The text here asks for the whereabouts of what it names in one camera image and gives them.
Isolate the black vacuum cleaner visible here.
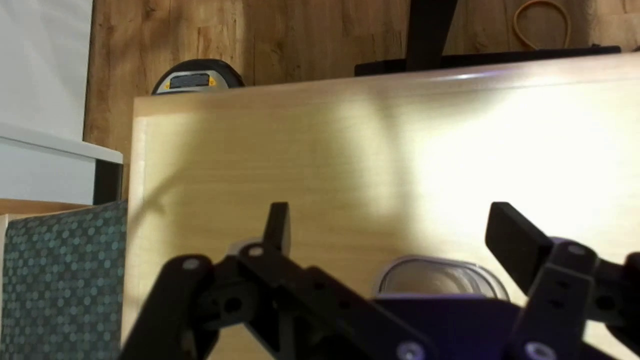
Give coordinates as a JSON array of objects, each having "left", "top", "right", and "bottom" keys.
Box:
[{"left": 151, "top": 57, "right": 243, "bottom": 95}]

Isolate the wooden chair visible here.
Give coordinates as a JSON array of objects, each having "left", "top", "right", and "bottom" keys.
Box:
[{"left": 0, "top": 201, "right": 125, "bottom": 360}]

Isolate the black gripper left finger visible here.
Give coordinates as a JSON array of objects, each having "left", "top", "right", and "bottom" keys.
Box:
[{"left": 118, "top": 201, "right": 427, "bottom": 360}]

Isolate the clear container with red pieces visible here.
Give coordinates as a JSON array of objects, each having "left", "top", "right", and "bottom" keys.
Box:
[{"left": 374, "top": 256, "right": 509, "bottom": 300}]

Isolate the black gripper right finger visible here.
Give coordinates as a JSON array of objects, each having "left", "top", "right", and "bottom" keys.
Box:
[{"left": 484, "top": 201, "right": 640, "bottom": 360}]

